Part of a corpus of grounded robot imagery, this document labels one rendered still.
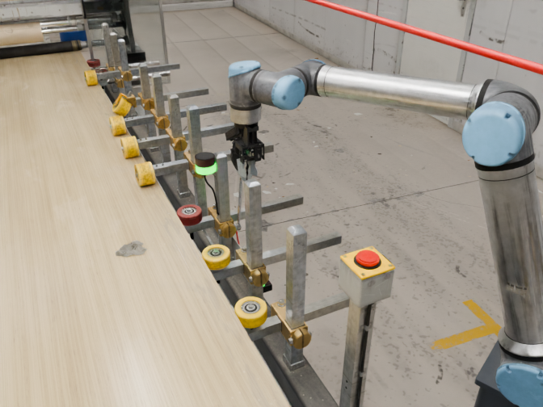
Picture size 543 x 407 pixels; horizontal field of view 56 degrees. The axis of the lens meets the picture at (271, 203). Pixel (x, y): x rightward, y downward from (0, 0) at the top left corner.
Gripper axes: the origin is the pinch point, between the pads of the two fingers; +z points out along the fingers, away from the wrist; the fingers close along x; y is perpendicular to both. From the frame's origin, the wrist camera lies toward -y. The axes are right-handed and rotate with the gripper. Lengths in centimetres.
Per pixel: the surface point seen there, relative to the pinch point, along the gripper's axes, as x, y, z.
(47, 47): -42, -234, 6
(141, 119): -16, -78, 5
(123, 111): -20, -101, 8
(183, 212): -19.9, -4.7, 10.4
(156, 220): -28.8, -4.9, 10.8
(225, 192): -7.5, 0.9, 3.2
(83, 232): -50, -8, 11
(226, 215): -7.4, 0.9, 11.6
